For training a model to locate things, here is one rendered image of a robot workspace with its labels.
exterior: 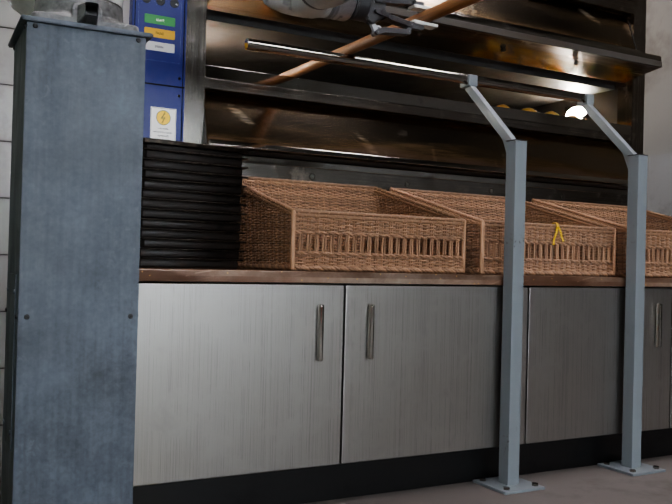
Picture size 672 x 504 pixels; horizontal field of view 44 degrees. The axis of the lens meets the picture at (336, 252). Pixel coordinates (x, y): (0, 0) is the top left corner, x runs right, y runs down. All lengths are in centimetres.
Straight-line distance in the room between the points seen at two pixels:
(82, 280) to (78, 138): 24
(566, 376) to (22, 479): 160
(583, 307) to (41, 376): 164
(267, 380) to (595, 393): 108
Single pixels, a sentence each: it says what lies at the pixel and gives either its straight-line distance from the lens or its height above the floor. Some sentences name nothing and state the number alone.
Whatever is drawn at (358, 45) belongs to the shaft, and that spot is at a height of 119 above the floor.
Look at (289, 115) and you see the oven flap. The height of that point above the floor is 106.
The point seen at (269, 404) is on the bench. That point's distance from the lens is 203.
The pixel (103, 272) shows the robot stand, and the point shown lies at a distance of 150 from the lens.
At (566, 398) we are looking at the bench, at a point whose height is 22.
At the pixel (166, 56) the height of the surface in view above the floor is 118.
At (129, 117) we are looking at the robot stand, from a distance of 153.
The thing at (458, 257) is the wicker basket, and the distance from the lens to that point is 235.
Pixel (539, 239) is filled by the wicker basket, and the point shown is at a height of 69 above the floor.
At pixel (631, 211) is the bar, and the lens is 269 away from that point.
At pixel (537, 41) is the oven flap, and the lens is 309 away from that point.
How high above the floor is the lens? 61
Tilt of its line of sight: 1 degrees up
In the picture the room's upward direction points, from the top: 2 degrees clockwise
